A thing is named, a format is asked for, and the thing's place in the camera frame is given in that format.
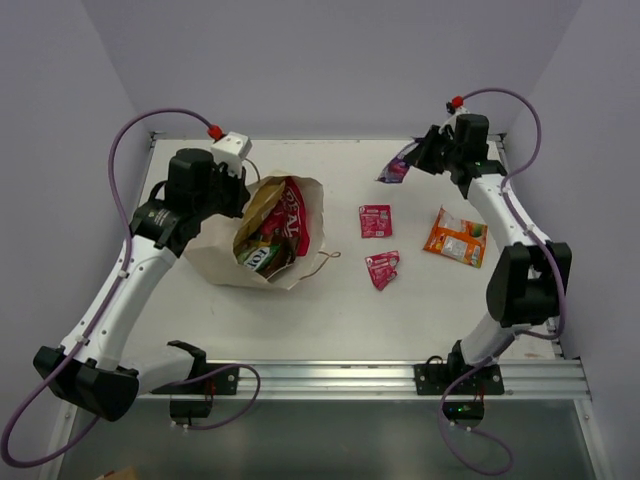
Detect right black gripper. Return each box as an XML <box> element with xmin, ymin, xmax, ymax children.
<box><xmin>404</xmin><ymin>123</ymin><xmax>462</xmax><ymax>174</ymax></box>

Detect beige paper bag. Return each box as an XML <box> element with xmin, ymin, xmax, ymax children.
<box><xmin>184</xmin><ymin>171</ymin><xmax>340</xmax><ymax>290</ymax></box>

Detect tan yellow chips bag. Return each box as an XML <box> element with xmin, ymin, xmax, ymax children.
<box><xmin>233</xmin><ymin>177</ymin><xmax>285</xmax><ymax>250</ymax></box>

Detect purple snack packet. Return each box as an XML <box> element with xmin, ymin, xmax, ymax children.
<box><xmin>376</xmin><ymin>141</ymin><xmax>418</xmax><ymax>185</ymax></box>

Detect orange snack packet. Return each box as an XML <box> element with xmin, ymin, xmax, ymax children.
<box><xmin>423</xmin><ymin>207</ymin><xmax>488</xmax><ymax>268</ymax></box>

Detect green snack packet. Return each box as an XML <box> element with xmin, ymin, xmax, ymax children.
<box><xmin>236</xmin><ymin>240</ymin><xmax>280</xmax><ymax>272</ymax></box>

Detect pink Real chips bag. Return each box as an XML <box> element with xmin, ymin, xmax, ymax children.
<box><xmin>258</xmin><ymin>177</ymin><xmax>311</xmax><ymax>256</ymax></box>

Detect red snack packet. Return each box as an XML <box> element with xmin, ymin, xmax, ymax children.
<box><xmin>359</xmin><ymin>204</ymin><xmax>393</xmax><ymax>238</ymax></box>
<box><xmin>365</xmin><ymin>250</ymin><xmax>400</xmax><ymax>291</ymax></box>

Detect brown sea salt chips bag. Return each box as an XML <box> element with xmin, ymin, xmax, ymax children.
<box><xmin>257</xmin><ymin>235</ymin><xmax>298</xmax><ymax>280</ymax></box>

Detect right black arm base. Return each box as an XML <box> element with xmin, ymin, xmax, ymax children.
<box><xmin>413</xmin><ymin>355</ymin><xmax>505</xmax><ymax>427</ymax></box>

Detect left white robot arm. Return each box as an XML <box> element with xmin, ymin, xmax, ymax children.
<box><xmin>33</xmin><ymin>148</ymin><xmax>249</xmax><ymax>422</ymax></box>

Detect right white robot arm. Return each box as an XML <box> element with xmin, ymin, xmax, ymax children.
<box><xmin>410</xmin><ymin>108</ymin><xmax>572</xmax><ymax>393</ymax></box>

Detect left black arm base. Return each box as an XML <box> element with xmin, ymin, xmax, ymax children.
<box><xmin>151</xmin><ymin>363</ymin><xmax>239</xmax><ymax>426</ymax></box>

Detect brown cardboard piece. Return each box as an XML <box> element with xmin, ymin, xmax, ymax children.
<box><xmin>96</xmin><ymin>466</ymin><xmax>139</xmax><ymax>480</ymax></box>

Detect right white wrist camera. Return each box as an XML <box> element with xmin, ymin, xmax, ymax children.
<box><xmin>446</xmin><ymin>96</ymin><xmax>469</xmax><ymax>121</ymax></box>

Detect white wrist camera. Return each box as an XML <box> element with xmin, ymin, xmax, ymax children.
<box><xmin>446</xmin><ymin>96</ymin><xmax>469</xmax><ymax>121</ymax></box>
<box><xmin>211</xmin><ymin>132</ymin><xmax>252</xmax><ymax>167</ymax></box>

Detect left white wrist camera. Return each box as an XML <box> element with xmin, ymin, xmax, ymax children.
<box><xmin>211</xmin><ymin>132</ymin><xmax>252</xmax><ymax>167</ymax></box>

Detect aluminium front rail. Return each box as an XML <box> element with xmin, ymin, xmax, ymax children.
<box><xmin>139</xmin><ymin>357</ymin><xmax>591</xmax><ymax>401</ymax></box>

